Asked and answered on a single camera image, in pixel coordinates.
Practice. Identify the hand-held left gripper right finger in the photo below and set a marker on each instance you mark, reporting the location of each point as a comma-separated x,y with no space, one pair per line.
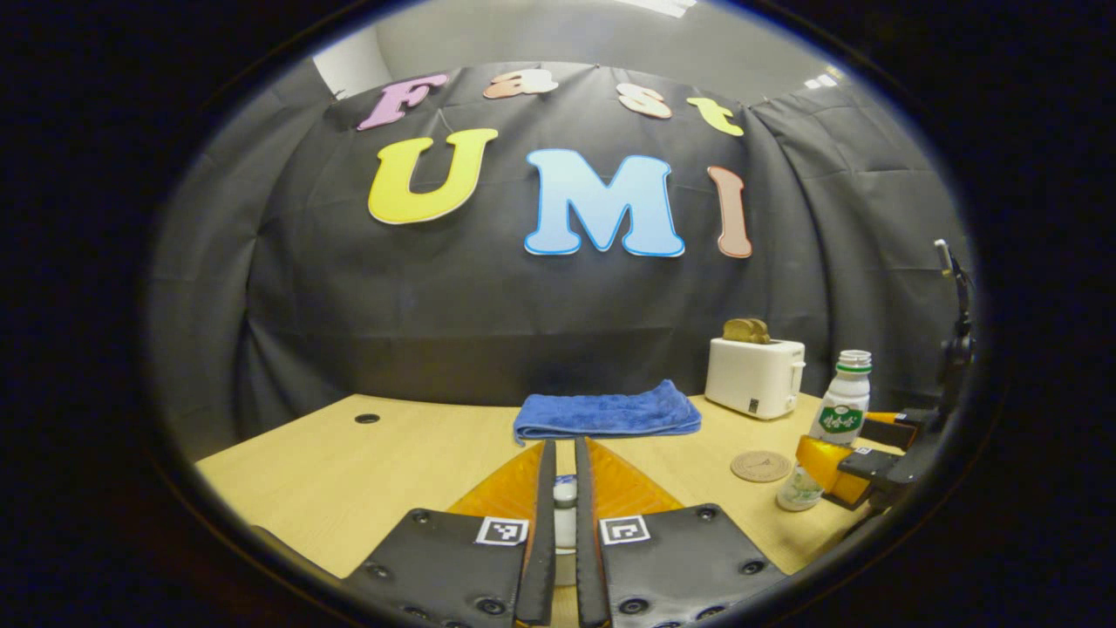
586,541

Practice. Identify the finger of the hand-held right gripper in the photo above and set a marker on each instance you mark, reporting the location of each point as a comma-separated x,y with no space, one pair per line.
898,429
863,475

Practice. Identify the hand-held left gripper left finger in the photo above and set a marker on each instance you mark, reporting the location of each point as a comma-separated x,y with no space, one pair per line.
542,541

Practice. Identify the white ceramic teacup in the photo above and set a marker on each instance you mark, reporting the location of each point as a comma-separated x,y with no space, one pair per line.
565,549

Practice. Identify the white teacup lid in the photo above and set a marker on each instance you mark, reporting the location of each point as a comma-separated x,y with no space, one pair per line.
565,494

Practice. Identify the white plastic water bottle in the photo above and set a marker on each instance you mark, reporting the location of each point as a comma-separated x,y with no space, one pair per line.
841,401

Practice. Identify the round cork coaster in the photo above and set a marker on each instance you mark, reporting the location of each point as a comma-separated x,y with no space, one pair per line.
761,467

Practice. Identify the folded blue towel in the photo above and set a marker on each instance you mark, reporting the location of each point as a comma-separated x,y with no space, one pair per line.
610,412

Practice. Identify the white toaster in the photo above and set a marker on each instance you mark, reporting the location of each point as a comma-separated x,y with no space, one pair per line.
750,375

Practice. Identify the brown toast slice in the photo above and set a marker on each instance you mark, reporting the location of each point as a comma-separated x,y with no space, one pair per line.
758,331
737,331

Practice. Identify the black backdrop cloth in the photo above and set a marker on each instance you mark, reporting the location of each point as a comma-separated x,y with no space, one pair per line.
523,314

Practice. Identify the ceiling light panel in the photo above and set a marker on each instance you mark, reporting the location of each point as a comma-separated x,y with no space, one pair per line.
663,5

